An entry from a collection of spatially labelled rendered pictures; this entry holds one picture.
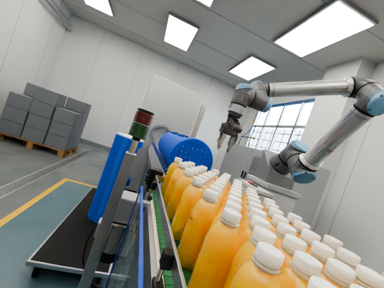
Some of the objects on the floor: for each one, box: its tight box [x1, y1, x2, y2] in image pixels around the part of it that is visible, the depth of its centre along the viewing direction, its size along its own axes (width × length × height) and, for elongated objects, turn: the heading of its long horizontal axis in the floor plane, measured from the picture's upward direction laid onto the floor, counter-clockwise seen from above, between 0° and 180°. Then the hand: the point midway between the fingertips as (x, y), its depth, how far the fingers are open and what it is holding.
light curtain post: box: [190, 106, 206, 138], centre depth 270 cm, size 6×6×170 cm
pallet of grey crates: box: [0, 82, 92, 158], centre depth 417 cm, size 120×80×119 cm
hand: (224, 148), depth 107 cm, fingers open, 5 cm apart
